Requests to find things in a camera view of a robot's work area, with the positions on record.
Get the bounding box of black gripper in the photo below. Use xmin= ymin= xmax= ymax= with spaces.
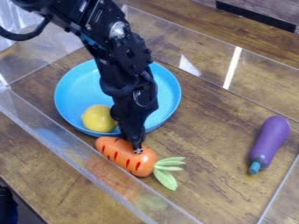
xmin=98 ymin=75 xmax=158 ymax=154

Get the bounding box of orange toy carrot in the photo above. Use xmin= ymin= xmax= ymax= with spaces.
xmin=94 ymin=136 xmax=185 ymax=191

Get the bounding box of blue round tray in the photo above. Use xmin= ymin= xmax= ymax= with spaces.
xmin=53 ymin=59 xmax=182 ymax=137

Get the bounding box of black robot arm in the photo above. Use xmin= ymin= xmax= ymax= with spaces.
xmin=11 ymin=0 xmax=157 ymax=153

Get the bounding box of yellow toy lemon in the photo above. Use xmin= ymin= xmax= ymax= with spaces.
xmin=81 ymin=104 xmax=117 ymax=133

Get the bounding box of purple toy eggplant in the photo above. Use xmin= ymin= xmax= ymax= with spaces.
xmin=248 ymin=115 xmax=290 ymax=175

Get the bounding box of white curtain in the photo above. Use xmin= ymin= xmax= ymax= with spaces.
xmin=0 ymin=0 xmax=42 ymax=52

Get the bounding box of clear acrylic enclosure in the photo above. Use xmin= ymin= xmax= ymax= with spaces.
xmin=0 ymin=0 xmax=299 ymax=224

